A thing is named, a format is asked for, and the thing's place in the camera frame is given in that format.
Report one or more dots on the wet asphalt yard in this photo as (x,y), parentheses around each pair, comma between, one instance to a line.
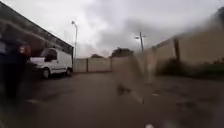
(90,103)

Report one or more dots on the long dark-roofed building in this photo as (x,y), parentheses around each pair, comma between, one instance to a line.
(33,35)

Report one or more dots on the tree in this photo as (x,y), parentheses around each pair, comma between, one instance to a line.
(96,56)
(121,52)

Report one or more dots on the beige wall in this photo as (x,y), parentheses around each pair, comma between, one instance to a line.
(200,46)

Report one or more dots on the bushes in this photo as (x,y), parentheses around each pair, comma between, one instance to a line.
(193,70)

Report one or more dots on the street lamp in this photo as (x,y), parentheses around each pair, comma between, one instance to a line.
(76,43)

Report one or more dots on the pole with lamp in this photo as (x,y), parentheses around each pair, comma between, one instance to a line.
(141,41)

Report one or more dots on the pale concrete wall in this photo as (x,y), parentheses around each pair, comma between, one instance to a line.
(99,65)

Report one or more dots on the white van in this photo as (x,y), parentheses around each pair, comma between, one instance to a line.
(55,63)

